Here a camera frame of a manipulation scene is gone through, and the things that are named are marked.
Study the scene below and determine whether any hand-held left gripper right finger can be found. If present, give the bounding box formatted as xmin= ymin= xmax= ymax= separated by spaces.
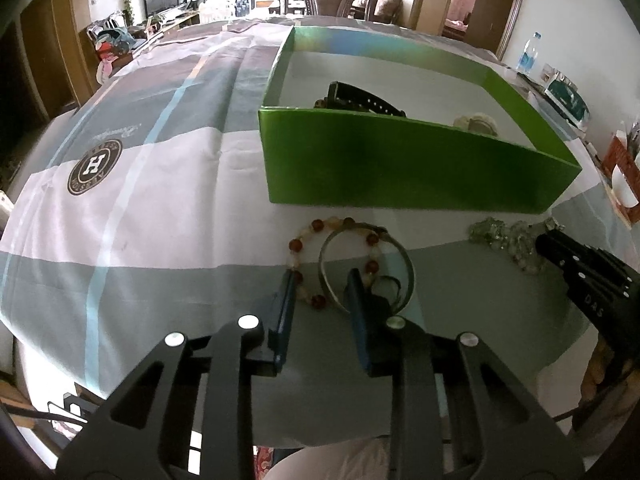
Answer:
xmin=346 ymin=268 xmax=586 ymax=480

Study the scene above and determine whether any black watch strap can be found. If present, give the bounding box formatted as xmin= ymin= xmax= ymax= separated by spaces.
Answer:
xmin=325 ymin=81 xmax=408 ymax=120

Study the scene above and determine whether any wooden television cabinet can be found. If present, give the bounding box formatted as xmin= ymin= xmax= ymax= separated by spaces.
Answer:
xmin=150 ymin=10 xmax=201 ymax=31

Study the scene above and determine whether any red and white bead bracelet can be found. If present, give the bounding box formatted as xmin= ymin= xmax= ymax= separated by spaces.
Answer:
xmin=288 ymin=217 xmax=390 ymax=310

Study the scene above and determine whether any white cup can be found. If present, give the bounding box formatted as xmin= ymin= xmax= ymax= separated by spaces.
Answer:
xmin=611 ymin=162 xmax=640 ymax=208

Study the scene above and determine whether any patterned cushion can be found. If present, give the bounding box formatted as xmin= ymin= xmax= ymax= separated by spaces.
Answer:
xmin=372 ymin=0 xmax=405 ymax=23

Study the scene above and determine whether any teal tissue packet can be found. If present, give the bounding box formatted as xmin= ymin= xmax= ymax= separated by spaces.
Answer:
xmin=542 ymin=72 xmax=591 ymax=126

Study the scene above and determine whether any grey and white printed tablecloth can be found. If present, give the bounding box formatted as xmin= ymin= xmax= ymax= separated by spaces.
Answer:
xmin=0 ymin=15 xmax=631 ymax=466

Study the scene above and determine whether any clear crystal bracelet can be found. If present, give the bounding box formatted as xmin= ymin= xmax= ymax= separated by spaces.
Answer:
xmin=468 ymin=217 xmax=558 ymax=275

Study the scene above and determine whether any bag of colourful clothes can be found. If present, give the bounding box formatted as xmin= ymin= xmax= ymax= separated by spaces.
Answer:
xmin=87 ymin=12 xmax=146 ymax=83

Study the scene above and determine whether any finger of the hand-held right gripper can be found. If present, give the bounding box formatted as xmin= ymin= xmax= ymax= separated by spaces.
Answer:
xmin=535 ymin=230 xmax=640 ymax=306

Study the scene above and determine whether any silver bangle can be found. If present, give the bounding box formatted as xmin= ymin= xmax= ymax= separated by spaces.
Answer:
xmin=319 ymin=227 xmax=416 ymax=313

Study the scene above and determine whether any clear water bottle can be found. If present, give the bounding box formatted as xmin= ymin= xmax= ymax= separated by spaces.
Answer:
xmin=516 ymin=31 xmax=543 ymax=75

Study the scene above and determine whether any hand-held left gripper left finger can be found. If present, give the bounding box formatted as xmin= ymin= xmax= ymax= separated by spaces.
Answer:
xmin=56 ymin=270 xmax=297 ymax=480

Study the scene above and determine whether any cream shell bracelet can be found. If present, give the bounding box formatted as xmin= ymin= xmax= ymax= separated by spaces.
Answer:
xmin=454 ymin=112 xmax=500 ymax=136

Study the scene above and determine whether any green cardboard box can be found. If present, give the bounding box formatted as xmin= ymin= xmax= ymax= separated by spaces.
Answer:
xmin=258 ymin=25 xmax=582 ymax=215

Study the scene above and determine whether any person's right hand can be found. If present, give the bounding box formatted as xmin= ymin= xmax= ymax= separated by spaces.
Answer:
xmin=580 ymin=342 xmax=608 ymax=431

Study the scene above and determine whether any small dark ring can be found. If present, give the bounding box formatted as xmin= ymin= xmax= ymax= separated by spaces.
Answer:
xmin=370 ymin=276 xmax=403 ymax=306

